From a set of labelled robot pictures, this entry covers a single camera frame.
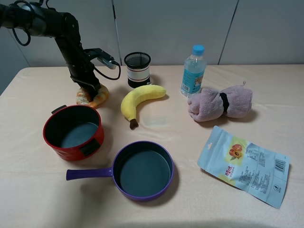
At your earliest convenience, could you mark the plush croissant toy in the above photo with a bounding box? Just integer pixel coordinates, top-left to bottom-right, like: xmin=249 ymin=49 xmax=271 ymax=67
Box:
xmin=76 ymin=84 xmax=109 ymax=109

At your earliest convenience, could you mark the purple toy frying pan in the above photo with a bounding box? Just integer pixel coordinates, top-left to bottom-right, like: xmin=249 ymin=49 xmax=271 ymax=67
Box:
xmin=66 ymin=141 xmax=174 ymax=201

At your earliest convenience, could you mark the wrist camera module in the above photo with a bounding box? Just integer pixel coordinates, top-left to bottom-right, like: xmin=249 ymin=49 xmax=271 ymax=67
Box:
xmin=84 ymin=48 xmax=119 ymax=69

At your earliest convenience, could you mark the clear water bottle blue cap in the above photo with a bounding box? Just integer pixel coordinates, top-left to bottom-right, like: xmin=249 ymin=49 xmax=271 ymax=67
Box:
xmin=180 ymin=45 xmax=207 ymax=98

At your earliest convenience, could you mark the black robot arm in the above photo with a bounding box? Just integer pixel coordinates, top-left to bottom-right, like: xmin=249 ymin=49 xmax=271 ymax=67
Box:
xmin=0 ymin=0 xmax=102 ymax=101

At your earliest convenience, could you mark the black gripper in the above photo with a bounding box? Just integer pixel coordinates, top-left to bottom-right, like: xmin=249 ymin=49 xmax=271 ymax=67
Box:
xmin=66 ymin=56 xmax=101 ymax=101

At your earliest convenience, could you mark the rolled pink towel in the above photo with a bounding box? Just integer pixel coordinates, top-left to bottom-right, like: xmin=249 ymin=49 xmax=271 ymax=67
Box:
xmin=188 ymin=85 xmax=253 ymax=122

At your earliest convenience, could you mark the light blue snack pouch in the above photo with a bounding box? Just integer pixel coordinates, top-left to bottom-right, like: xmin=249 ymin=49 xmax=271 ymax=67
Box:
xmin=198 ymin=126 xmax=290 ymax=209

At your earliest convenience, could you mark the red toy pot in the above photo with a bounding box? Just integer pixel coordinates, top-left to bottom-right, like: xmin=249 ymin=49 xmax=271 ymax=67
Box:
xmin=43 ymin=105 xmax=105 ymax=161

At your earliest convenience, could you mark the black mesh pen holder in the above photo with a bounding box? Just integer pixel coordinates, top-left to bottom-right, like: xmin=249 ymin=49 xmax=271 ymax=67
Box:
xmin=124 ymin=52 xmax=151 ymax=88

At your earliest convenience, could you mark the yellow plush banana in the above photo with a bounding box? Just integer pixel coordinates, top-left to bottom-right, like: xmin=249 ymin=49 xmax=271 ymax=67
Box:
xmin=121 ymin=85 xmax=166 ymax=130

